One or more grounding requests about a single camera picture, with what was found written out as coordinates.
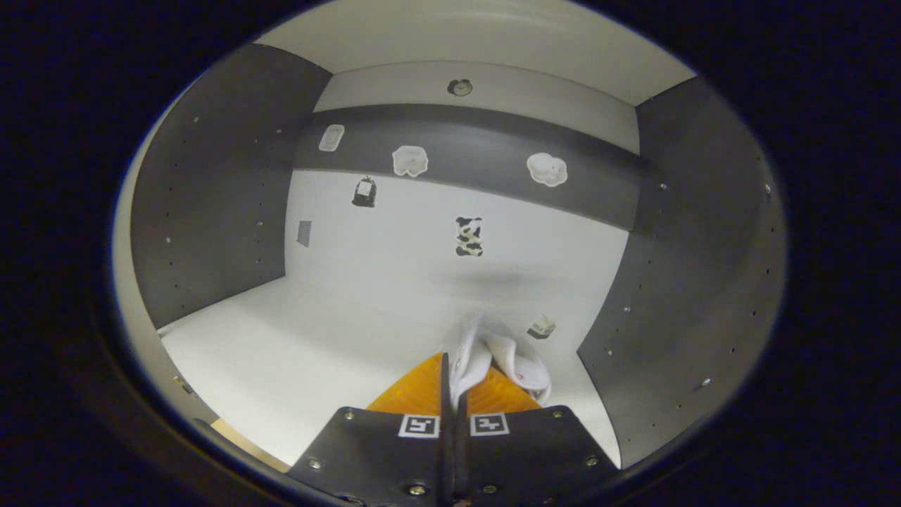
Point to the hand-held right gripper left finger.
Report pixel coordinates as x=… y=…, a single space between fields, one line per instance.
x=380 y=451

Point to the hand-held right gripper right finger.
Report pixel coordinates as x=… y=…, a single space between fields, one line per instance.
x=528 y=451

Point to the white shoe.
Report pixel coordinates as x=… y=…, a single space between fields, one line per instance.
x=486 y=352

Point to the white shoe cabinet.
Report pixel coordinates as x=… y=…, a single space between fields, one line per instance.
x=352 y=324

